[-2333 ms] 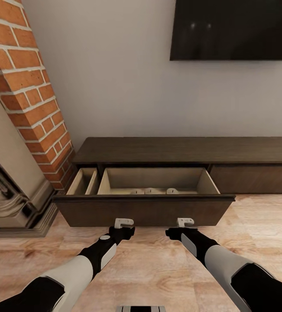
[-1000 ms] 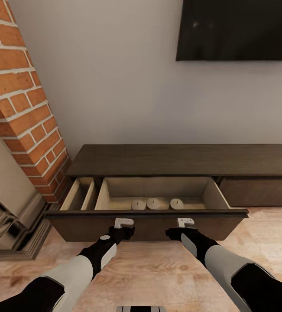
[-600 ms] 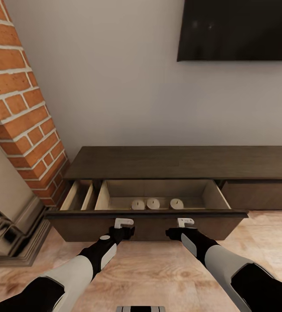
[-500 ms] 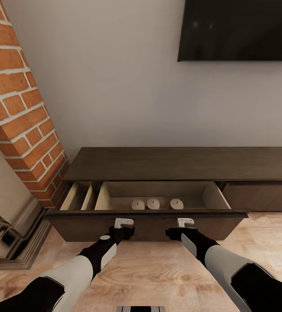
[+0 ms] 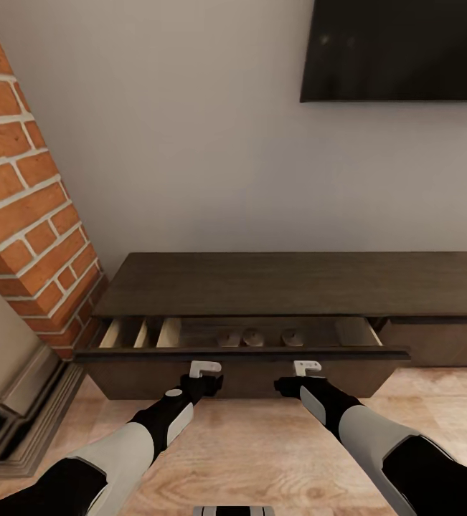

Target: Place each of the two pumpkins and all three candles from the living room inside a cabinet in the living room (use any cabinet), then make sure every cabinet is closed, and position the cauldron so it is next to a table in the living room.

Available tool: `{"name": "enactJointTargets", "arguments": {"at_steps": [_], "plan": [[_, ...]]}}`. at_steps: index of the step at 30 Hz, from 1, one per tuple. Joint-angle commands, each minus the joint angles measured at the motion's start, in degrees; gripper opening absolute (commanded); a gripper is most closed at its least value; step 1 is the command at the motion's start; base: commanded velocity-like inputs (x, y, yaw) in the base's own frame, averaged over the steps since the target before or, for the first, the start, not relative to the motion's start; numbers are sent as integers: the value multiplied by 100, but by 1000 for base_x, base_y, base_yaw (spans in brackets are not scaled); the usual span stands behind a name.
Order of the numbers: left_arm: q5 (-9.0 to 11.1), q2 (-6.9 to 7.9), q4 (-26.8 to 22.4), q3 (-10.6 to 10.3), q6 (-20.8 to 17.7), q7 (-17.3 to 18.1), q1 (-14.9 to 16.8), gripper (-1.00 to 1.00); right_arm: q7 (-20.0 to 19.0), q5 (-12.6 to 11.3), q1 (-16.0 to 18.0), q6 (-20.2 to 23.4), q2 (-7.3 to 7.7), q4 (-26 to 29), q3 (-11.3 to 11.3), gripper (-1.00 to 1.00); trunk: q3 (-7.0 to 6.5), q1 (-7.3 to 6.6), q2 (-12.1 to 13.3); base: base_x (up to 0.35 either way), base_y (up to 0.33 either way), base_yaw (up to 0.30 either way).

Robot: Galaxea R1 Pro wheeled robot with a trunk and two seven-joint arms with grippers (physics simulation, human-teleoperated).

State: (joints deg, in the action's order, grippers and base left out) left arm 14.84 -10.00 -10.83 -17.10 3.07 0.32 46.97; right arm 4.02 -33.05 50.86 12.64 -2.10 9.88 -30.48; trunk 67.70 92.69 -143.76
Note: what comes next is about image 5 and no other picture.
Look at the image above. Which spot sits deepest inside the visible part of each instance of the pillar candle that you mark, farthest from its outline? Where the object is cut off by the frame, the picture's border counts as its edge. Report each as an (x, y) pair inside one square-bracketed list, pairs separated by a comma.
[(291, 337), (228, 338), (253, 337)]

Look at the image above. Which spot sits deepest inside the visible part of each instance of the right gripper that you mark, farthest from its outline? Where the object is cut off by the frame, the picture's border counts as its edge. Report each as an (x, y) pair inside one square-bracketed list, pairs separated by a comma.
[(287, 386)]

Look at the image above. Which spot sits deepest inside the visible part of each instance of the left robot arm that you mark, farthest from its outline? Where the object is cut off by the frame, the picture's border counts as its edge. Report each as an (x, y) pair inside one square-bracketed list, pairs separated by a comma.
[(97, 479)]

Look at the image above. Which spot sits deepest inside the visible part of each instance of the wood fireplace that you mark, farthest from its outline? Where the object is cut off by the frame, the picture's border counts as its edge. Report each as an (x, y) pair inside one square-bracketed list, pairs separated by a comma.
[(37, 388)]

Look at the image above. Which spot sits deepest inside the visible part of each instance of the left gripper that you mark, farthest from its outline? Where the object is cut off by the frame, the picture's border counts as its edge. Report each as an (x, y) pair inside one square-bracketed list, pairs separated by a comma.
[(205, 385)]

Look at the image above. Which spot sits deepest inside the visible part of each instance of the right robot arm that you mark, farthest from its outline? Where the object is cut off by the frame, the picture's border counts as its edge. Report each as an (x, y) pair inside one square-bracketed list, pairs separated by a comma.
[(416, 475)]

